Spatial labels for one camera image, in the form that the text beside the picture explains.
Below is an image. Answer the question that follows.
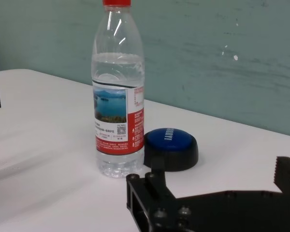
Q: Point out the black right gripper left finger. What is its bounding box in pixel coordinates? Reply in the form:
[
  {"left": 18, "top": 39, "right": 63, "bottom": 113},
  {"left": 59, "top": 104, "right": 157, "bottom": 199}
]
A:
[{"left": 125, "top": 156, "right": 177, "bottom": 232}]

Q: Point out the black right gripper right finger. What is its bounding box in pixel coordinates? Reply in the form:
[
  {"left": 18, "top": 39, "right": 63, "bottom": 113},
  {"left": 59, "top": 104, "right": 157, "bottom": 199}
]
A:
[{"left": 271, "top": 156, "right": 290, "bottom": 194}]

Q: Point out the blue push button black base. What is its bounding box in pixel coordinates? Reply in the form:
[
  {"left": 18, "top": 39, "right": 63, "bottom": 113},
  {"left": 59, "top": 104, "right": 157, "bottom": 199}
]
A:
[{"left": 143, "top": 128, "right": 200, "bottom": 173}]

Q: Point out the clear water bottle red cap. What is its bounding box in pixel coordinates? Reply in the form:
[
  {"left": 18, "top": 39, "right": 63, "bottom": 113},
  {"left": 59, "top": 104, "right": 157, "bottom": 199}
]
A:
[{"left": 90, "top": 0, "right": 146, "bottom": 179}]

